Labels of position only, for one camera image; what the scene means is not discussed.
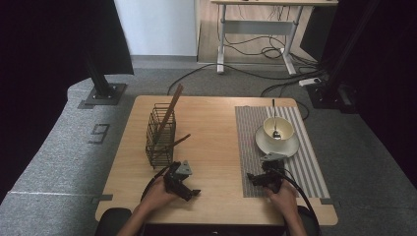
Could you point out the black metal stand with base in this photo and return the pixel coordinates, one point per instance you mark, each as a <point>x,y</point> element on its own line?
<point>331,95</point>

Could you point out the black chair armrest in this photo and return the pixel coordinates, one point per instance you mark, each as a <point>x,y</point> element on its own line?
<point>311,223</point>
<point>111,223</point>

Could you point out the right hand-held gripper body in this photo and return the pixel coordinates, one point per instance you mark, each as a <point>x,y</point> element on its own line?
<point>273,173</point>

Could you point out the grey striped woven placemat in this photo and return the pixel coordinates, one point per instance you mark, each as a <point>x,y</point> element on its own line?
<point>249,147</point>

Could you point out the dark metal spoon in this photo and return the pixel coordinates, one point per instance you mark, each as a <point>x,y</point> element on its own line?
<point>275,124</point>

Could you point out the black monitor stand base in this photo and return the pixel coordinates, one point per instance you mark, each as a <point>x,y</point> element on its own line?
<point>103,91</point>

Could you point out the white-legged wooden desk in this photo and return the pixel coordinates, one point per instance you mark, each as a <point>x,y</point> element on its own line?
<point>259,28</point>

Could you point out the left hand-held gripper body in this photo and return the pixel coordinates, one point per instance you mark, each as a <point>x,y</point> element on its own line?
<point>178,178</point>

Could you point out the white power strip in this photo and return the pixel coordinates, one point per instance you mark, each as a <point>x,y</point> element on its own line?
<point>309,82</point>

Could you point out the person's left hand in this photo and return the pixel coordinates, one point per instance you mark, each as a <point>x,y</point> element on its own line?
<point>157,196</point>

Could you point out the thin brown wooden chopstick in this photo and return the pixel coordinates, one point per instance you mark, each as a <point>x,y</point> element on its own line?
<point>178,141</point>

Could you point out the person's right hand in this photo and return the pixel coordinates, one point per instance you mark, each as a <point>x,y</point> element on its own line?
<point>286,200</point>

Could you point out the cream ceramic bowl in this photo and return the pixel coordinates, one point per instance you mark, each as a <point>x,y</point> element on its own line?
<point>285,129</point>

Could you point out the tall brown wooden chopsticks pair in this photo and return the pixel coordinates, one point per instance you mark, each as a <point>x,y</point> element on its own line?
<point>168,113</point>

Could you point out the white round plate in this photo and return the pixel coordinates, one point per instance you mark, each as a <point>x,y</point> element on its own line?
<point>288,149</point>

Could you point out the black curtain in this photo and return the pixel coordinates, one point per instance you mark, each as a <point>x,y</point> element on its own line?
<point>387,82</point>
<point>49,65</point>

